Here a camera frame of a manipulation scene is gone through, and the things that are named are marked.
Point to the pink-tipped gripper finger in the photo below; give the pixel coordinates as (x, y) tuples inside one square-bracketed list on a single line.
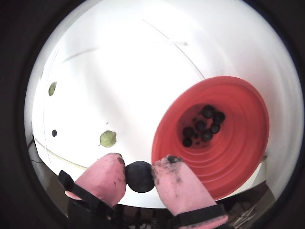
[(181, 190), (102, 181)]

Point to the large blueberry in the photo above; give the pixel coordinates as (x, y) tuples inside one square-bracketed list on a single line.
[(208, 111)]

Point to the red collapsible silicone cup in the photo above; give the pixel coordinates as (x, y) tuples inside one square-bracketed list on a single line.
[(214, 143)]

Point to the broad green leaf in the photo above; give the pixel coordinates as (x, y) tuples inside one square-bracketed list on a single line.
[(107, 138)]

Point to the white paper sheet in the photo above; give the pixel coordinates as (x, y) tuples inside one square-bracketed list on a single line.
[(119, 95)]

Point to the narrow green leaf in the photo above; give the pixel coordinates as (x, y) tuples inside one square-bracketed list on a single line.
[(52, 88)]

